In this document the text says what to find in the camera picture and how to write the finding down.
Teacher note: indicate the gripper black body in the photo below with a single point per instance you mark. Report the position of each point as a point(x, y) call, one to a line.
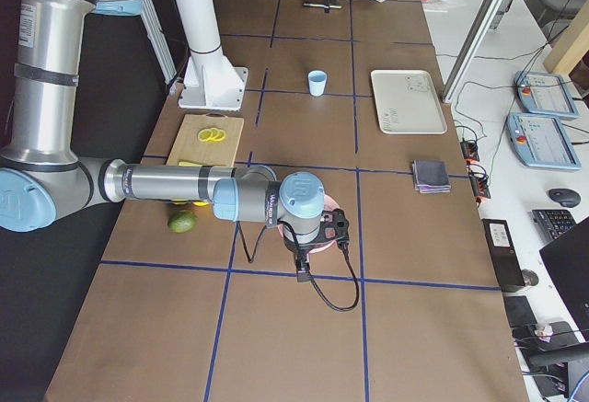
point(294, 248)

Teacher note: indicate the steel muddler black tip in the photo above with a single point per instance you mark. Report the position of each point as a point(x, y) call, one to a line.
point(323, 6)

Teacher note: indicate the light blue cup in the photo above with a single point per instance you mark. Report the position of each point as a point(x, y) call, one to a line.
point(317, 81)

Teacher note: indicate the green avocado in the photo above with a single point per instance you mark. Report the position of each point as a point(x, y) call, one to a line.
point(181, 221)

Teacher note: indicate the cream bear tray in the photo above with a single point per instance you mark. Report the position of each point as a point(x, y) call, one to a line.
point(406, 102)

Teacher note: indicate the yellow plastic knife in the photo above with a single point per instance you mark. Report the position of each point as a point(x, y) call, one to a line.
point(183, 163)

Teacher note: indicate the lemon slices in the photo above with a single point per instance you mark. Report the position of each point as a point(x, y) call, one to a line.
point(211, 134)

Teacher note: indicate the folded grey cloth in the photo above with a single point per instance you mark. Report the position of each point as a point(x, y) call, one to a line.
point(430, 176)

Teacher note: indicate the wooden cutting board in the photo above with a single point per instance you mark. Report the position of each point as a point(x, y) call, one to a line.
point(188, 148)

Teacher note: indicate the red power strip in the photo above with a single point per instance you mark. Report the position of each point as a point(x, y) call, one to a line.
point(477, 174)

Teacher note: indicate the black box device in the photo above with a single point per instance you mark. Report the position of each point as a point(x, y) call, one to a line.
point(503, 257)

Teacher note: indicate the blue teach pendant far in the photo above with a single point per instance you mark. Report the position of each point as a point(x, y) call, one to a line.
point(546, 94)

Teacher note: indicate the blue teach pendant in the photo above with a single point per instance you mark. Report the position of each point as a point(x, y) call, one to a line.
point(546, 94)
point(540, 141)

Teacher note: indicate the black keyboard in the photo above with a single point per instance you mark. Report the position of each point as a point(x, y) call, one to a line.
point(553, 222)

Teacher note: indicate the blue teach pendant near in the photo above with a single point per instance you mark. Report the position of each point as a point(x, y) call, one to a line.
point(540, 141)

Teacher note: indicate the black monitor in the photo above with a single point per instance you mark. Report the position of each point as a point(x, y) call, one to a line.
point(566, 261)

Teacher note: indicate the black computer mouse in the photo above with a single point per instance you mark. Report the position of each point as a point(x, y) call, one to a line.
point(565, 197)

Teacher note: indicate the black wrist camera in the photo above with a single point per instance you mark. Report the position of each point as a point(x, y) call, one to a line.
point(334, 228)

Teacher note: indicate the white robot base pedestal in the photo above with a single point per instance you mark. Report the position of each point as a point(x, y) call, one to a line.
point(211, 81)

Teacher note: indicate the aluminium frame post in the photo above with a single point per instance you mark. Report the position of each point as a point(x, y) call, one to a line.
point(477, 32)

